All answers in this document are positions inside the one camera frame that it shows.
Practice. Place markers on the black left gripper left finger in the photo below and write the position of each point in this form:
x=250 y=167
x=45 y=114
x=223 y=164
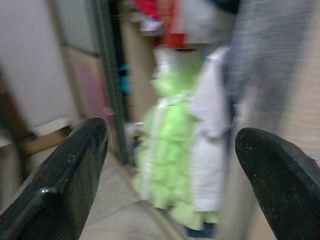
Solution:
x=55 y=180

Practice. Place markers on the white hanging garment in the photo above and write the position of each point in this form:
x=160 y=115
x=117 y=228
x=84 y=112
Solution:
x=212 y=125

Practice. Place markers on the light wood-grain wardrobe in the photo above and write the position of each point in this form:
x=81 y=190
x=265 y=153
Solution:
x=140 y=75

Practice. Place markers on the red clothes hanger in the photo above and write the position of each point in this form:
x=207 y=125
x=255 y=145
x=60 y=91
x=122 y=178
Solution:
x=176 y=40

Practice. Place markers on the green and white ruffled dress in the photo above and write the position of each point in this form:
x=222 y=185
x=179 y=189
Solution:
x=172 y=140

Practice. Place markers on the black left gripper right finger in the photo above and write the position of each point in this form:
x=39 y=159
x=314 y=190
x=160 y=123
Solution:
x=285 y=190

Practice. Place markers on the grey hanging garment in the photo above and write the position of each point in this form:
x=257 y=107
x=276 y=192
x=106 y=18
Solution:
x=270 y=55

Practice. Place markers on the brown wooden furniture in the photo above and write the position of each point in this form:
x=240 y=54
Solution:
x=45 y=140

